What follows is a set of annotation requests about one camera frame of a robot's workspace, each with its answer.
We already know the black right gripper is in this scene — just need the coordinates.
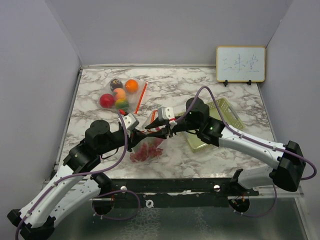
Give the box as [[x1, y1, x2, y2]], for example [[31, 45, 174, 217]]
[[145, 115, 201, 139]]

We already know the dark purple grape bunch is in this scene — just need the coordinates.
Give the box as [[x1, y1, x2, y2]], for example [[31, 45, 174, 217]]
[[129, 137, 166, 163]]

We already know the clear zip bag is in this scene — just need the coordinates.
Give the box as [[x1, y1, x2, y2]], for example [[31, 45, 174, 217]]
[[128, 110, 168, 164], [97, 77, 148, 114]]

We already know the yellow green mango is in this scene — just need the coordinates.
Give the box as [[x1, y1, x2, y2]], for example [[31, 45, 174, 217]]
[[115, 98, 130, 110]]

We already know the peach orange pink fruit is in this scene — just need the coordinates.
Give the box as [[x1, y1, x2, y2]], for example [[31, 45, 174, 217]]
[[113, 88, 126, 101]]

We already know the clear zip top bag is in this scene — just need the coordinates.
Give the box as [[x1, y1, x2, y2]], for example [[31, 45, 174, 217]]
[[97, 77, 148, 114]]

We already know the red apple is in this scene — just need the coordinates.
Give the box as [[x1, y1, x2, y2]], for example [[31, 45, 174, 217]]
[[99, 93, 115, 109]]

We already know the dark purple plum fruit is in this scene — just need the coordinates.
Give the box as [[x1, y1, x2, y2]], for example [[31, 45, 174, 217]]
[[109, 78, 123, 92]]

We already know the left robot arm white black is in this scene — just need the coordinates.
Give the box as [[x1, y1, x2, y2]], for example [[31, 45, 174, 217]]
[[7, 114, 147, 240]]

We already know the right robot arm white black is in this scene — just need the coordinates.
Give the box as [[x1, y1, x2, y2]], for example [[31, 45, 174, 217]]
[[145, 98, 307, 196]]

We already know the pale green plastic basket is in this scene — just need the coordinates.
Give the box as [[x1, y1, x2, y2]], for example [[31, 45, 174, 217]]
[[183, 97, 245, 153]]

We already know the small framed whiteboard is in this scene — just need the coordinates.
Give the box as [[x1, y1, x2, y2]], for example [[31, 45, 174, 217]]
[[216, 46, 266, 84]]

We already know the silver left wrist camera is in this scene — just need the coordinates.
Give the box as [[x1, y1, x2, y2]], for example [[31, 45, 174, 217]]
[[118, 113, 140, 134]]

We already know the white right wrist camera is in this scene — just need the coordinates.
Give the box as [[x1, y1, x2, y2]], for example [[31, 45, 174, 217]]
[[157, 107, 177, 127]]

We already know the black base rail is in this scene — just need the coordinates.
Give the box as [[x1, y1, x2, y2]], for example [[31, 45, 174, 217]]
[[93, 176, 259, 209]]

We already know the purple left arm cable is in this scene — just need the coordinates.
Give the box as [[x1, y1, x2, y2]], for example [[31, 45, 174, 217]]
[[14, 113, 142, 240]]

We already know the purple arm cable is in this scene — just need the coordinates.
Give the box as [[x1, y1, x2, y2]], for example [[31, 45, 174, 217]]
[[14, 113, 142, 240], [172, 85, 317, 217]]

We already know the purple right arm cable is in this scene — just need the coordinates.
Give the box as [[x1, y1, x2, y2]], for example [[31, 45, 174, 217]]
[[172, 85, 317, 217]]

